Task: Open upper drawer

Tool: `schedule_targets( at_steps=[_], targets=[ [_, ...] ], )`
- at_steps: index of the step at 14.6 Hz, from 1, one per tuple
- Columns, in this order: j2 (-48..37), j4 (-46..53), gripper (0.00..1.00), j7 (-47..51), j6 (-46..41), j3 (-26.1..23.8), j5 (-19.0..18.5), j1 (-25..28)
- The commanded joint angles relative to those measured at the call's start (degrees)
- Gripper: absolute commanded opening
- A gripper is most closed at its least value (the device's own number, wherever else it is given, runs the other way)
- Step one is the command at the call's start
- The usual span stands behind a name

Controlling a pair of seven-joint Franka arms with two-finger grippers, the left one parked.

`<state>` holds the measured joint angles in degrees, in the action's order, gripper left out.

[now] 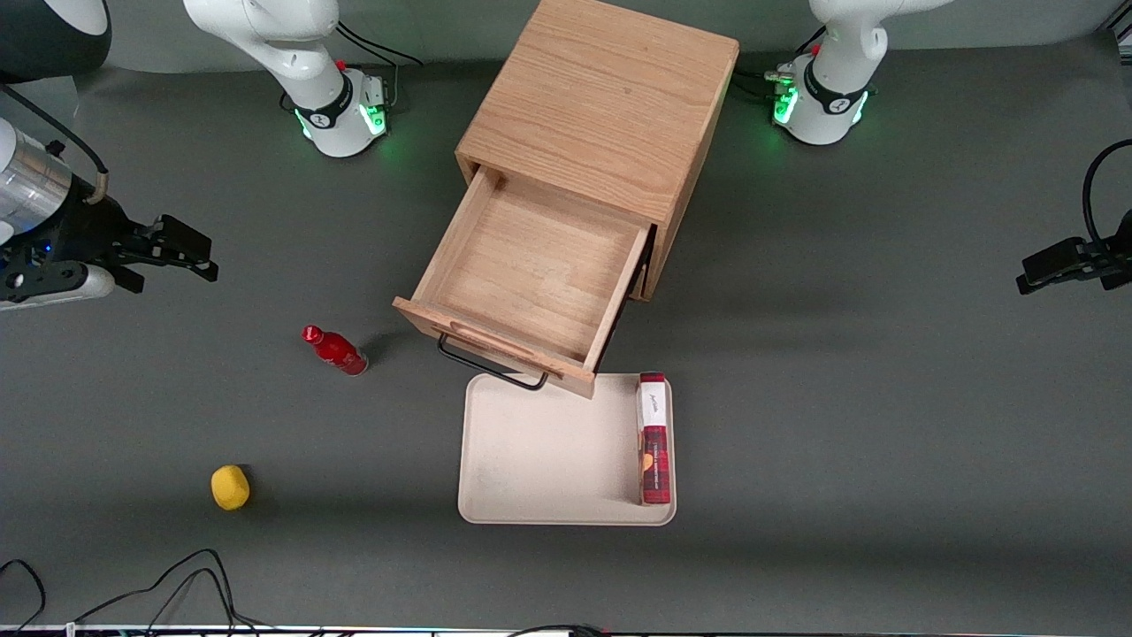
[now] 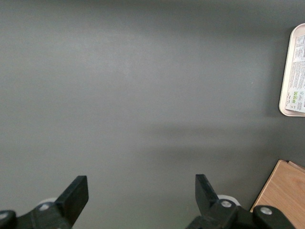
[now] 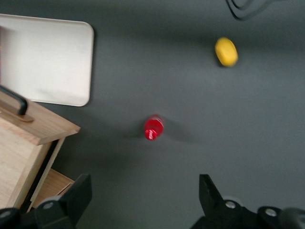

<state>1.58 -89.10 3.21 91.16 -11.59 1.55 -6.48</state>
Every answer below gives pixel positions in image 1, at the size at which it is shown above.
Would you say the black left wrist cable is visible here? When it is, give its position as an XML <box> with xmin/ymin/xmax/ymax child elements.
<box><xmin>1082</xmin><ymin>139</ymin><xmax>1132</xmax><ymax>250</ymax></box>

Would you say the black metal drawer handle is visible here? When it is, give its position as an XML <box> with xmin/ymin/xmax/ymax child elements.
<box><xmin>437</xmin><ymin>332</ymin><xmax>551</xmax><ymax>393</ymax></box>

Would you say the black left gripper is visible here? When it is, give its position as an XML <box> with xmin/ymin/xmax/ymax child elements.
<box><xmin>1016</xmin><ymin>210</ymin><xmax>1132</xmax><ymax>295</ymax></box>

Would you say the black left arm base cable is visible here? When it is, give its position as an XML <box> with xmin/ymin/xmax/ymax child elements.
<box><xmin>732</xmin><ymin>27</ymin><xmax>829</xmax><ymax>100</ymax></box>

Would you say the yellow lemon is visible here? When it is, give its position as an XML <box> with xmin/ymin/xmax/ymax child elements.
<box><xmin>210</xmin><ymin>464</ymin><xmax>251</xmax><ymax>512</ymax></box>

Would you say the black right arm base cable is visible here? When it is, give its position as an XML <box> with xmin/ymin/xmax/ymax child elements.
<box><xmin>334</xmin><ymin>21</ymin><xmax>425</xmax><ymax>112</ymax></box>

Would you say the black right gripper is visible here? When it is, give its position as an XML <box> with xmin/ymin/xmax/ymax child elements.
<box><xmin>39</xmin><ymin>195</ymin><xmax>220</xmax><ymax>294</ymax></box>

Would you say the beige plastic tray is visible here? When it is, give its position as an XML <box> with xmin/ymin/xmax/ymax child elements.
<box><xmin>457</xmin><ymin>372</ymin><xmax>677</xmax><ymax>526</ymax></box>

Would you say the red white cookie box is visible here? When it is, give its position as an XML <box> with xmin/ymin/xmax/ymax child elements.
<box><xmin>637</xmin><ymin>372</ymin><xmax>672</xmax><ymax>506</ymax></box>

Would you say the black arm base cable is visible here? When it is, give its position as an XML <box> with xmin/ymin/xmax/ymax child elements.
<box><xmin>334</xmin><ymin>21</ymin><xmax>425</xmax><ymax>112</ymax></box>
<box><xmin>732</xmin><ymin>27</ymin><xmax>829</xmax><ymax>100</ymax></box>

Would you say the wooden drawer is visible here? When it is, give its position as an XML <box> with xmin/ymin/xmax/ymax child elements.
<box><xmin>392</xmin><ymin>164</ymin><xmax>654</xmax><ymax>401</ymax></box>

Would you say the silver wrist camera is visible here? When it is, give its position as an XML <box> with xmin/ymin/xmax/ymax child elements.
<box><xmin>0</xmin><ymin>264</ymin><xmax>117</xmax><ymax>312</ymax></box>

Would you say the wooden drawer cabinet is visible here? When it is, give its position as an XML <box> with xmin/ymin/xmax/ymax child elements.
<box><xmin>455</xmin><ymin>0</ymin><xmax>741</xmax><ymax>303</ymax></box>

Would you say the red bottle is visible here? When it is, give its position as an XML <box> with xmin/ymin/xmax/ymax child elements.
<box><xmin>302</xmin><ymin>325</ymin><xmax>370</xmax><ymax>377</ymax></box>

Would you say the black floor cable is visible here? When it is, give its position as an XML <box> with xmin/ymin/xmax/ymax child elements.
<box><xmin>71</xmin><ymin>548</ymin><xmax>293</xmax><ymax>634</ymax></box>
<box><xmin>0</xmin><ymin>557</ymin><xmax>48</xmax><ymax>634</ymax></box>
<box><xmin>141</xmin><ymin>567</ymin><xmax>240</xmax><ymax>631</ymax></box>

